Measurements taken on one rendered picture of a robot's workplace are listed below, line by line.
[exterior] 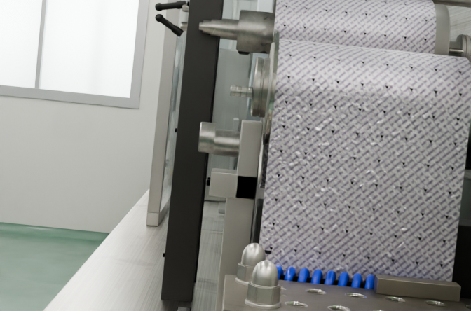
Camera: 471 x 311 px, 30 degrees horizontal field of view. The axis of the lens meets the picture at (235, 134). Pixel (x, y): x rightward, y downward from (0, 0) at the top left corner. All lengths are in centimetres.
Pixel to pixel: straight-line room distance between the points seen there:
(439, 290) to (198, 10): 60
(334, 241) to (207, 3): 49
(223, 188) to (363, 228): 19
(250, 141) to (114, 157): 559
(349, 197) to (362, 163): 4
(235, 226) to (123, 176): 557
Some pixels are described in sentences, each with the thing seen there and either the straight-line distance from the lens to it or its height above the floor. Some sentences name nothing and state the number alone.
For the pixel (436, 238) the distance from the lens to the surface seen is 109.
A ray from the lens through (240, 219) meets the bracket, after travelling 114.
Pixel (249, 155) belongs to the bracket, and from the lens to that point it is 112.
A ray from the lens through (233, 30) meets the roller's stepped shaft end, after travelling 135.
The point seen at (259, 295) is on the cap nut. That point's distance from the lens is 89.
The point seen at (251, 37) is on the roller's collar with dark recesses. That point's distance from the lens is 133.
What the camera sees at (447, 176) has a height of 117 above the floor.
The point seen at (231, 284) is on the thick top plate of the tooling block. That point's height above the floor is 103.
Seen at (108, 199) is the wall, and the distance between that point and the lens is 673.
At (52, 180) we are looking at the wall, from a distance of 679.
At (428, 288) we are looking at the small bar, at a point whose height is 104.
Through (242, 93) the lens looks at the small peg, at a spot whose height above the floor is 124.
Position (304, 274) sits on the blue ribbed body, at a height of 104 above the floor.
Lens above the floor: 125
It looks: 3 degrees down
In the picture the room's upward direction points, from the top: 6 degrees clockwise
